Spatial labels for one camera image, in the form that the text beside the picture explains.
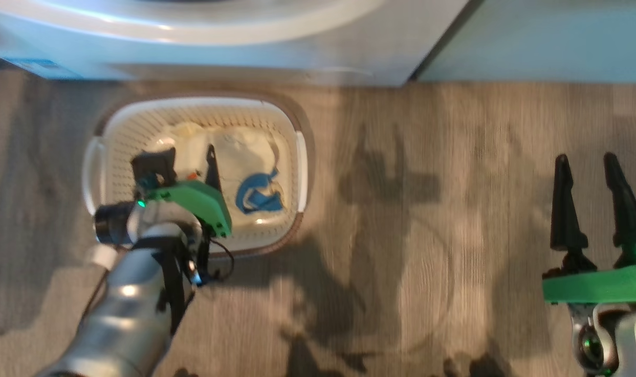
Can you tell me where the plain pale green cabinet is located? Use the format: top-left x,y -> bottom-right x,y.
416,0 -> 636,84

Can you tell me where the blue garment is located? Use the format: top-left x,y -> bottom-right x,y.
235,167 -> 287,215

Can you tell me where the thin black cable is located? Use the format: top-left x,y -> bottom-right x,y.
205,237 -> 236,283

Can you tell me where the white front-load washing machine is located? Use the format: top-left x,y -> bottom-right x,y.
0,0 -> 480,88

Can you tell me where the cream perforated laundry basket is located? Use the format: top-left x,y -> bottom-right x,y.
82,93 -> 315,259

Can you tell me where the blue energy label sticker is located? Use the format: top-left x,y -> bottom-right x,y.
4,57 -> 83,81

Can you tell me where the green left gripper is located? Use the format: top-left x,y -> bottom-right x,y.
145,144 -> 233,238

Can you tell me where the teal cable connector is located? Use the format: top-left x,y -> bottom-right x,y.
137,173 -> 162,193

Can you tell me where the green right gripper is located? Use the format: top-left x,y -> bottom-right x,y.
542,152 -> 636,305

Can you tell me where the cream yellow garment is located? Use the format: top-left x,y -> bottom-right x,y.
155,122 -> 286,211

